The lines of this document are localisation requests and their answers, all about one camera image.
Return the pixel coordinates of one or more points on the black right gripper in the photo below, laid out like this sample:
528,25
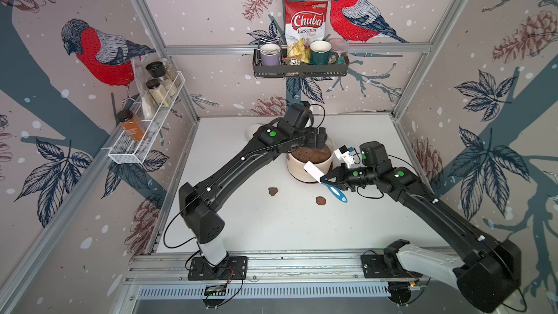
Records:
340,175

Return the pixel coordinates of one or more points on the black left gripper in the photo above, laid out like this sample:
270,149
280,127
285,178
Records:
317,137

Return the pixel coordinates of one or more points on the blue white scrub brush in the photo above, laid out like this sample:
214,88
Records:
319,176

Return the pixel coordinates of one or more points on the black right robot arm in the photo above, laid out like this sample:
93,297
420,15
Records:
489,271

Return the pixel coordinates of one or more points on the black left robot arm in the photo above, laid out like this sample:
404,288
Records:
200,204

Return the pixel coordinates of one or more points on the brown mud patch piece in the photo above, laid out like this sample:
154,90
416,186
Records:
321,201

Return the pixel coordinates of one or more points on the small white bowl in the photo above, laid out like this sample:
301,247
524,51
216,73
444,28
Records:
251,130

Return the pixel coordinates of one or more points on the green mug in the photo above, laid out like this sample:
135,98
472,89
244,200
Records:
321,53

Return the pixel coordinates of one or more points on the pink lidded glass jar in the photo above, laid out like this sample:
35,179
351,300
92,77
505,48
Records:
338,52

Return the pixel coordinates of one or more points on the lilac mug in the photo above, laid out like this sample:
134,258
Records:
270,54

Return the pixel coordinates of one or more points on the red Chuba chips bag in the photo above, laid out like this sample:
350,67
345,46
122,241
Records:
304,24

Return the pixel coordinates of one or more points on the black lidded spice jar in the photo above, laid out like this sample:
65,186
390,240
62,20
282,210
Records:
158,71
158,93

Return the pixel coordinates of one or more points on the orange spice jar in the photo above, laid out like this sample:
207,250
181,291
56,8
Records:
131,124

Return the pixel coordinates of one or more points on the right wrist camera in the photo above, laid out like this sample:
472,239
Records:
346,155

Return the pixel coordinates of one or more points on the dark wall shelf basket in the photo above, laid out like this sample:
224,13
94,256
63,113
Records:
304,70

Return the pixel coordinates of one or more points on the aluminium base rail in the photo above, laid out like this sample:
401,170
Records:
279,266

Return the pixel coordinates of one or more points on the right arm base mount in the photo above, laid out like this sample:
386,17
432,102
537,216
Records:
386,265

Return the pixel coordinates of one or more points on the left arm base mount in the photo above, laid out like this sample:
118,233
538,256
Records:
231,268

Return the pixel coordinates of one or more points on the white wire wall rack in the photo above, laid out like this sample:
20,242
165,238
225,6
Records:
128,151

